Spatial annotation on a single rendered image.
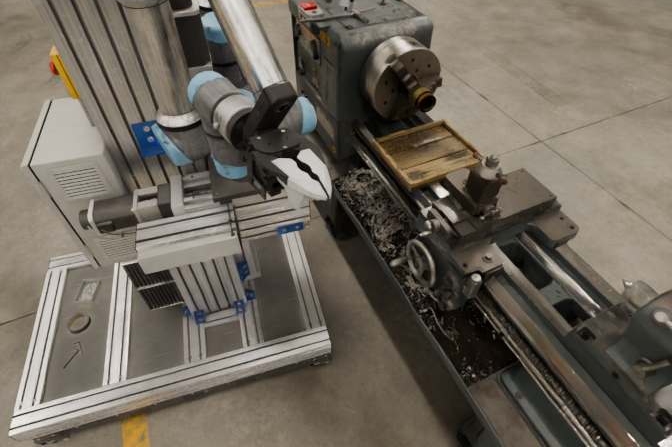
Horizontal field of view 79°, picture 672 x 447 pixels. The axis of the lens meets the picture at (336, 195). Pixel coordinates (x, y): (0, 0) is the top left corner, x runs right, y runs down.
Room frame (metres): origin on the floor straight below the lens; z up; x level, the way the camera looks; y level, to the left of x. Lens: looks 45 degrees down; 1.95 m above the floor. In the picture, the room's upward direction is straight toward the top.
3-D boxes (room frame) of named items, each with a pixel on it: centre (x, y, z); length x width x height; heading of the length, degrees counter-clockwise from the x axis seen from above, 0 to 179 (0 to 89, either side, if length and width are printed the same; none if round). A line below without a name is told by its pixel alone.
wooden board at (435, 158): (1.29, -0.38, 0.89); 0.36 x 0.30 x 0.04; 115
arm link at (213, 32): (1.38, 0.40, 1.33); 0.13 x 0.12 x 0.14; 23
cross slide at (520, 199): (0.94, -0.52, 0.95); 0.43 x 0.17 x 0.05; 115
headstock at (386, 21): (1.87, -0.09, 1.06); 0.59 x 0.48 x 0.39; 25
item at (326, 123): (1.87, -0.09, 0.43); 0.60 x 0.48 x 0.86; 25
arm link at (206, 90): (0.61, 0.20, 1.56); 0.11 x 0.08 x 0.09; 38
